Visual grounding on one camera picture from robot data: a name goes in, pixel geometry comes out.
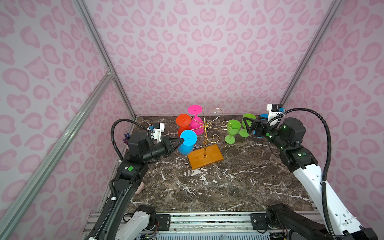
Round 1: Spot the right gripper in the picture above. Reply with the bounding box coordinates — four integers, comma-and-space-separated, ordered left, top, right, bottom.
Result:
243, 115, 290, 151

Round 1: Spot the green wine glass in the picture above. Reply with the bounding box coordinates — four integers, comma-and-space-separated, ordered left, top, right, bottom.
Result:
225, 120, 241, 144
239, 113, 257, 138

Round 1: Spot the green wine glass front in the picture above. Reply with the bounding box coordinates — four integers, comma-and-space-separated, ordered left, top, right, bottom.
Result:
225, 120, 241, 144

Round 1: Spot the blue wine glass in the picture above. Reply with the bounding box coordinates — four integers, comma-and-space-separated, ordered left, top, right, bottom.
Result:
254, 114, 269, 139
179, 130, 197, 155

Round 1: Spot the blue wine glass front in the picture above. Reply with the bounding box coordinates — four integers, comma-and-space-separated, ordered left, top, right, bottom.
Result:
254, 114, 269, 139

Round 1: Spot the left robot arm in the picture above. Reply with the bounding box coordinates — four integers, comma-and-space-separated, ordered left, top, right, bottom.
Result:
86, 132, 185, 240

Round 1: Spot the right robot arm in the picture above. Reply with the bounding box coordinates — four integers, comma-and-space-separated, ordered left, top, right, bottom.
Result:
243, 117, 378, 240

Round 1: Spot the red wine glass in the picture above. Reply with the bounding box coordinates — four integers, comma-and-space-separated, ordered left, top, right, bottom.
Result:
176, 114, 192, 137

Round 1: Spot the magenta wine glass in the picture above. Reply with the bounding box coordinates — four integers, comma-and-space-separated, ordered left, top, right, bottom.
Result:
188, 105, 204, 136

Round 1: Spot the wooden rack base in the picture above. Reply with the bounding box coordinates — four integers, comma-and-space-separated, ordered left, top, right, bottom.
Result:
188, 145, 224, 170

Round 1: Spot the pink sponge block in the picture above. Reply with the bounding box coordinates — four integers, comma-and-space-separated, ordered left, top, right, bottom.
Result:
135, 182, 145, 195

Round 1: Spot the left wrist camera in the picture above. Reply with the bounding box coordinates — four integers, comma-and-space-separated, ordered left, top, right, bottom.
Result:
147, 123, 165, 143

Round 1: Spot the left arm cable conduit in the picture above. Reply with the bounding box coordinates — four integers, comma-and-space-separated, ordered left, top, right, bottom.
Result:
110, 118, 148, 163

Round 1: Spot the gold wire glass rack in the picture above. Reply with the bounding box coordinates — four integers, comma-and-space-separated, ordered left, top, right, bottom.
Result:
201, 106, 228, 148

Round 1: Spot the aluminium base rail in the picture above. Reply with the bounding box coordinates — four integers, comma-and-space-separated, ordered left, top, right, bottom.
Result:
79, 211, 346, 240

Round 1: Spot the diagonal aluminium frame bar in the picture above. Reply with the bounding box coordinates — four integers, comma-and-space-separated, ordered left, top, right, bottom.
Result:
1, 73, 114, 240

